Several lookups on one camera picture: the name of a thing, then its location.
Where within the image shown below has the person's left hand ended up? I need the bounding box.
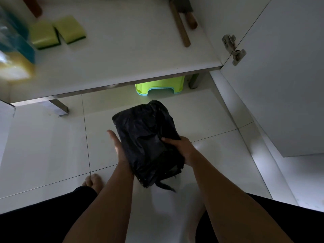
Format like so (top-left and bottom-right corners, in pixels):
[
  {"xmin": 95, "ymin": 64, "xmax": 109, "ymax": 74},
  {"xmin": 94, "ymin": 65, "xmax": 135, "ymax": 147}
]
[{"xmin": 106, "ymin": 129, "xmax": 130, "ymax": 165}]

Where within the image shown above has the person's right hand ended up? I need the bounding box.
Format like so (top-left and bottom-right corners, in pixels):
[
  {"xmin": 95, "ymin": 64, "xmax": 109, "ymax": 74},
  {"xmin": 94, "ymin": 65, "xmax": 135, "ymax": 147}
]
[{"xmin": 161, "ymin": 136, "xmax": 200, "ymax": 167}]

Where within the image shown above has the black plastic bag bundle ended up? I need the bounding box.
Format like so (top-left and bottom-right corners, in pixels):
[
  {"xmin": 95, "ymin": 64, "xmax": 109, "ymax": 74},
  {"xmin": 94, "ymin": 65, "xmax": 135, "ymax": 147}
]
[{"xmin": 112, "ymin": 100, "xmax": 185, "ymax": 193}]

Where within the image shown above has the person's left forearm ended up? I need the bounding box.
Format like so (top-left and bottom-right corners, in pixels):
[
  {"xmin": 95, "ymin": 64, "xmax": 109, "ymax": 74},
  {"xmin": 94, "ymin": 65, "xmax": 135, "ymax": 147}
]
[{"xmin": 62, "ymin": 160, "xmax": 135, "ymax": 243}]

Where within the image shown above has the person's right forearm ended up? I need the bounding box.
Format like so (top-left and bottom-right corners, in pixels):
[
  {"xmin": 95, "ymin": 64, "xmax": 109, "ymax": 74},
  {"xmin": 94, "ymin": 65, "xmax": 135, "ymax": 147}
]
[{"xmin": 188, "ymin": 150, "xmax": 294, "ymax": 243}]

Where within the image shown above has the person's left foot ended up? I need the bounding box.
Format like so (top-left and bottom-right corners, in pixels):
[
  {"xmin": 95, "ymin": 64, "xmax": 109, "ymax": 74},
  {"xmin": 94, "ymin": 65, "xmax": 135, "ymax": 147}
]
[{"xmin": 82, "ymin": 173, "xmax": 104, "ymax": 195}]

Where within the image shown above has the green plastic stool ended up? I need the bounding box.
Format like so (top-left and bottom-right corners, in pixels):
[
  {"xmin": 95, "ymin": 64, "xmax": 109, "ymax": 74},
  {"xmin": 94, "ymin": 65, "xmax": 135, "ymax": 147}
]
[{"xmin": 135, "ymin": 76, "xmax": 186, "ymax": 96}]

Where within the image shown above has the metal cabinet leg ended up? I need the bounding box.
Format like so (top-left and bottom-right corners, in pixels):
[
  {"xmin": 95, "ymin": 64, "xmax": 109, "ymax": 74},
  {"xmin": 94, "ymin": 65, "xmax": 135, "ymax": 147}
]
[
  {"xmin": 49, "ymin": 99, "xmax": 69, "ymax": 117},
  {"xmin": 188, "ymin": 72, "xmax": 206, "ymax": 89}
]

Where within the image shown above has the white cabinet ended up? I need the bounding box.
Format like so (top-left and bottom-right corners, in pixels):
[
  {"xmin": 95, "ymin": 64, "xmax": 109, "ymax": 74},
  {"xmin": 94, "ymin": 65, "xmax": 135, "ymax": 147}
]
[{"xmin": 0, "ymin": 0, "xmax": 272, "ymax": 107}]

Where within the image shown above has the white cabinet door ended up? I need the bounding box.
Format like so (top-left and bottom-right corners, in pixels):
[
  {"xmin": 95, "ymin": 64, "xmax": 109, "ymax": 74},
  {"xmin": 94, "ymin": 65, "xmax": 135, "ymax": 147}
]
[
  {"xmin": 0, "ymin": 100, "xmax": 16, "ymax": 166},
  {"xmin": 220, "ymin": 0, "xmax": 324, "ymax": 158}
]

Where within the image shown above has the person's left leg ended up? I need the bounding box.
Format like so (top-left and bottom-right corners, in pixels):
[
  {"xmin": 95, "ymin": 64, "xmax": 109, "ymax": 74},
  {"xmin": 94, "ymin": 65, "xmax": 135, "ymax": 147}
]
[{"xmin": 0, "ymin": 186, "xmax": 98, "ymax": 243}]

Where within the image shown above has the person's leg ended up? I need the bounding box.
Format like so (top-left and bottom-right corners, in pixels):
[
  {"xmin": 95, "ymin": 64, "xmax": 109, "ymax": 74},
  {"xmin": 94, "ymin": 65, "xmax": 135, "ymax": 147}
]
[
  {"xmin": 196, "ymin": 193, "xmax": 324, "ymax": 243},
  {"xmin": 0, "ymin": 186, "xmax": 98, "ymax": 243}
]

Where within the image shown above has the metal cabinet hinge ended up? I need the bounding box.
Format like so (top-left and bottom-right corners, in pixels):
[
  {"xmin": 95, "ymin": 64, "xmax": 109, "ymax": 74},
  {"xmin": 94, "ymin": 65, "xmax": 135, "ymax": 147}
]
[{"xmin": 222, "ymin": 34, "xmax": 247, "ymax": 66}]

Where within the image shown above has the long wooden stick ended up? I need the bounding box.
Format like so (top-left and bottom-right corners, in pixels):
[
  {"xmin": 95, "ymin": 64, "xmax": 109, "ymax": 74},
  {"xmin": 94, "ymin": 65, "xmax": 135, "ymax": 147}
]
[{"xmin": 169, "ymin": 0, "xmax": 191, "ymax": 48}]

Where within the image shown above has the yellow green sponge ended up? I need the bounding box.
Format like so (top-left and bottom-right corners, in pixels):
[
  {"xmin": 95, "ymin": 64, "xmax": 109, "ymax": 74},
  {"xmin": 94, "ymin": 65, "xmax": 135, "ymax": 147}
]
[
  {"xmin": 29, "ymin": 21, "xmax": 61, "ymax": 50},
  {"xmin": 53, "ymin": 15, "xmax": 87, "ymax": 45}
]

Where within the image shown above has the plastic pack of sponges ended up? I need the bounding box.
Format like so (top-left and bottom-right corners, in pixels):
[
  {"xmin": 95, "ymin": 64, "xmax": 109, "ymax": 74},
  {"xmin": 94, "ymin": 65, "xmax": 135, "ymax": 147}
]
[{"xmin": 0, "ymin": 5, "xmax": 36, "ymax": 82}]

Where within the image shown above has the person's right leg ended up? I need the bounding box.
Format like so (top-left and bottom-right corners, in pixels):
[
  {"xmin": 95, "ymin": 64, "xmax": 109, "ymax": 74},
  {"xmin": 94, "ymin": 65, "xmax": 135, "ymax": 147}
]
[{"xmin": 196, "ymin": 193, "xmax": 324, "ymax": 243}]

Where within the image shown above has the cleaver with wooden handle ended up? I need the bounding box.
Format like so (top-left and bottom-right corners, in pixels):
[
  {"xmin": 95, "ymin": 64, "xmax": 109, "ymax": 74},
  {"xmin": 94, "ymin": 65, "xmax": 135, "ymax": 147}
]
[{"xmin": 174, "ymin": 0, "xmax": 198, "ymax": 30}]

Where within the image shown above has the brown wooden handle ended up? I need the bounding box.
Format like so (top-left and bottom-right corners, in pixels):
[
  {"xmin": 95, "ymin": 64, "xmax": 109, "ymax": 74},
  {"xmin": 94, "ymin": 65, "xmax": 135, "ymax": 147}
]
[{"xmin": 21, "ymin": 0, "xmax": 43, "ymax": 19}]

